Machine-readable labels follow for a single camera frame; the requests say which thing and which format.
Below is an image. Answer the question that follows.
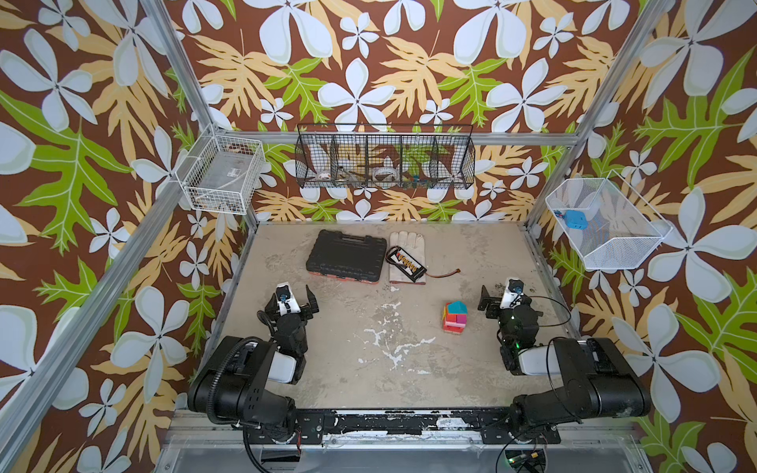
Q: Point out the black wire basket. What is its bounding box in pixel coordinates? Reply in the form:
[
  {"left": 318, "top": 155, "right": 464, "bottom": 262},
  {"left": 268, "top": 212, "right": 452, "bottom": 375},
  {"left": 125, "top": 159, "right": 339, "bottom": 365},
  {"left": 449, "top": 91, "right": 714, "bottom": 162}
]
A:
[{"left": 294, "top": 123, "right": 476, "bottom": 189}]

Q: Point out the black charger board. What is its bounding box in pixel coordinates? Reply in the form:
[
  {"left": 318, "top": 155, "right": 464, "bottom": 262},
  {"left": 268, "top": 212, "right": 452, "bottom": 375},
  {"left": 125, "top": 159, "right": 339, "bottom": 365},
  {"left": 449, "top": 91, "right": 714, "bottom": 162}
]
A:
[{"left": 386, "top": 246, "right": 427, "bottom": 283}]

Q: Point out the tape roll in basket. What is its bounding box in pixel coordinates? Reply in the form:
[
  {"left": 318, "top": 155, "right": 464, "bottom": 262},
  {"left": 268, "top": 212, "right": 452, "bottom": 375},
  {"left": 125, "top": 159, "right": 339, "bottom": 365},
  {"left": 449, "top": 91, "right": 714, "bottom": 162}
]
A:
[{"left": 372, "top": 167, "right": 400, "bottom": 182}]

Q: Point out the red arch block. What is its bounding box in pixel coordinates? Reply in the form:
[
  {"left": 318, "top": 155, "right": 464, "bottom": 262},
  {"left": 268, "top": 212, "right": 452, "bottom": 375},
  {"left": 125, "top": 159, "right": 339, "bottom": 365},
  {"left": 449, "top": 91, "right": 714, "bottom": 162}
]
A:
[{"left": 443, "top": 325, "right": 465, "bottom": 334}]

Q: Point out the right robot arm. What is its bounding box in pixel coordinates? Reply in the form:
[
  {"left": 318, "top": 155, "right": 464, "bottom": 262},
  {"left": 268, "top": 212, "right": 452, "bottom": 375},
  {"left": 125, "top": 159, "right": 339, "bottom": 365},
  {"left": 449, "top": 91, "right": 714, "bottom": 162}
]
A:
[{"left": 477, "top": 279, "right": 652, "bottom": 434}]

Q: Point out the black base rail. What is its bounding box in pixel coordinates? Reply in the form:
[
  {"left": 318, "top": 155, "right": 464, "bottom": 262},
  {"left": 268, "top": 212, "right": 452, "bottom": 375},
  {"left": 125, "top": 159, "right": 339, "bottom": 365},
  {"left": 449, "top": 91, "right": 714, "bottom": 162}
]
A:
[{"left": 253, "top": 406, "right": 563, "bottom": 445}]

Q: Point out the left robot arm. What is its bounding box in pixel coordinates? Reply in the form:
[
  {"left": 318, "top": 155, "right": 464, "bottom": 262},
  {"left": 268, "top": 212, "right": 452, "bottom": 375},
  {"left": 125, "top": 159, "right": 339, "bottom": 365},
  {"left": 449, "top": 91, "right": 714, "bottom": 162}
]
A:
[{"left": 187, "top": 283, "right": 319, "bottom": 441}]

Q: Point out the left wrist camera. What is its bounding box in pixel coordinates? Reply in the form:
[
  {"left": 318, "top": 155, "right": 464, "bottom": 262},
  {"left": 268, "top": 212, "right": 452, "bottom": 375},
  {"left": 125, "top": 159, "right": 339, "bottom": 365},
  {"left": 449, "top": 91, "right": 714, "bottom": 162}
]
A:
[{"left": 274, "top": 283, "right": 301, "bottom": 317}]

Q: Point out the blue object in basket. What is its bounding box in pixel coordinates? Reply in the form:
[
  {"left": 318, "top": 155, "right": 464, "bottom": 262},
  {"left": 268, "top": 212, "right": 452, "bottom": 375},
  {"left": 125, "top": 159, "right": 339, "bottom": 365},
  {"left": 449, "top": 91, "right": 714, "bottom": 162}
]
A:
[{"left": 562, "top": 210, "right": 589, "bottom": 231}]

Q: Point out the teal quarter-round block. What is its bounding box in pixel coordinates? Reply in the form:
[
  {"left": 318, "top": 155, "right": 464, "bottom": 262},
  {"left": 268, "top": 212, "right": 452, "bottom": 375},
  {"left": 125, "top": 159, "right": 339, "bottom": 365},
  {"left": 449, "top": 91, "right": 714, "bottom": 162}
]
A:
[{"left": 446, "top": 301, "right": 468, "bottom": 315}]

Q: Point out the black tool case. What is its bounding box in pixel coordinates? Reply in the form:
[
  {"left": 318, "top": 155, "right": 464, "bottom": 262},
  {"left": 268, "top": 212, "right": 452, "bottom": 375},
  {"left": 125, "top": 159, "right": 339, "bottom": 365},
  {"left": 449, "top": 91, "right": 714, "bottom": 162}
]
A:
[{"left": 306, "top": 230, "right": 388, "bottom": 284}]

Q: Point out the white mesh basket right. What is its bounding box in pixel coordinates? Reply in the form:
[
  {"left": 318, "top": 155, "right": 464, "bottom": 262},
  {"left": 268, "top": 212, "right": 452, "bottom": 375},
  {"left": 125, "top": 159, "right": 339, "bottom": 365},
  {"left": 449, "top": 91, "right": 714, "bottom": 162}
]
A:
[{"left": 546, "top": 171, "right": 673, "bottom": 271}]

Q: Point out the white wire basket left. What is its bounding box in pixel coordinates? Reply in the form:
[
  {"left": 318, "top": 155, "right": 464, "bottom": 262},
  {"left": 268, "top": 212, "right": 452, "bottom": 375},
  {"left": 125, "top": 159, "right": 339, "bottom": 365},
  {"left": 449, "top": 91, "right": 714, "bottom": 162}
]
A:
[{"left": 177, "top": 134, "right": 267, "bottom": 215}]

